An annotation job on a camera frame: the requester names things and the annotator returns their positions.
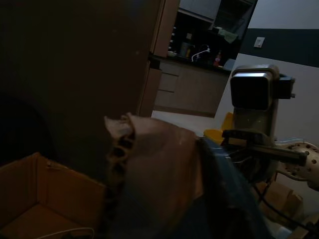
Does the small cardboard box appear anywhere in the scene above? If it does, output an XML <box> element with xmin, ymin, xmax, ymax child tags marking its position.
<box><xmin>256</xmin><ymin>181</ymin><xmax>305</xmax><ymax>223</ymax></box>

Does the torn brown cardboard piece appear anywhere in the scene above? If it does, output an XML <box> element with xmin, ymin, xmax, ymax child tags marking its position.
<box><xmin>98</xmin><ymin>112</ymin><xmax>204</xmax><ymax>239</ymax></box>

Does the clear jar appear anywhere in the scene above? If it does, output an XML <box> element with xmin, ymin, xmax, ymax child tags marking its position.
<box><xmin>179</xmin><ymin>41</ymin><xmax>191</xmax><ymax>58</ymax></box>

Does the yellow plastic bin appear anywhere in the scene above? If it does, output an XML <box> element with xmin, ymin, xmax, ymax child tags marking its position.
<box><xmin>203</xmin><ymin>112</ymin><xmax>234</xmax><ymax>145</ymax></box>

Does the tall brown cabinet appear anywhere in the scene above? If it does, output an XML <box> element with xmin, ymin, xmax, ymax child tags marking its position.
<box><xmin>0</xmin><ymin>0</ymin><xmax>180</xmax><ymax>180</ymax></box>

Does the grey upper kitchen cabinet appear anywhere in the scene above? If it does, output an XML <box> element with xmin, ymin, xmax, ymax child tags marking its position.
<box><xmin>177</xmin><ymin>0</ymin><xmax>223</xmax><ymax>21</ymax></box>

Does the red bottle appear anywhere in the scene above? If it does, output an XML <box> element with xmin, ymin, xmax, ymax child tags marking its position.
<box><xmin>213</xmin><ymin>50</ymin><xmax>223</xmax><ymax>67</ymax></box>

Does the brown kitchen counter cabinet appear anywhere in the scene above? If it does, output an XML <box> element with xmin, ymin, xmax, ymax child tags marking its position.
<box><xmin>154</xmin><ymin>56</ymin><xmax>234</xmax><ymax>119</ymax></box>

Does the green cloth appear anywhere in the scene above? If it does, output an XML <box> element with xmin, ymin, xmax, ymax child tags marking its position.
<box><xmin>215</xmin><ymin>26</ymin><xmax>239</xmax><ymax>43</ymax></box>

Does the white wall switch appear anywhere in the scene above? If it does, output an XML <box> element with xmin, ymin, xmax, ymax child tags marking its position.
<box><xmin>254</xmin><ymin>36</ymin><xmax>266</xmax><ymax>49</ymax></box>

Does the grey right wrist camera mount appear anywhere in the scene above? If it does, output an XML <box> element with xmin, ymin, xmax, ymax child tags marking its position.
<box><xmin>229</xmin><ymin>64</ymin><xmax>296</xmax><ymax>150</ymax></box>

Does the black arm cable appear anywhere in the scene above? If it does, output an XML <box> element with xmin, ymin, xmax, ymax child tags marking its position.
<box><xmin>251</xmin><ymin>183</ymin><xmax>319</xmax><ymax>231</ymax></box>

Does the white cable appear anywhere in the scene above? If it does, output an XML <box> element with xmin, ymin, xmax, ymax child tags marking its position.
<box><xmin>41</xmin><ymin>226</ymin><xmax>96</xmax><ymax>239</ymax></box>

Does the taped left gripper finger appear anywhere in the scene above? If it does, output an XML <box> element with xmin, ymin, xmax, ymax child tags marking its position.
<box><xmin>174</xmin><ymin>137</ymin><xmax>274</xmax><ymax>239</ymax></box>

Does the open cardboard box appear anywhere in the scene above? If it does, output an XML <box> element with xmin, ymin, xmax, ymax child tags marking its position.
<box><xmin>0</xmin><ymin>151</ymin><xmax>108</xmax><ymax>239</ymax></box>

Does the white faucet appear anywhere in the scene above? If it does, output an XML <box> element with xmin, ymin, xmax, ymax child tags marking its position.
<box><xmin>191</xmin><ymin>44</ymin><xmax>211</xmax><ymax>63</ymax></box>

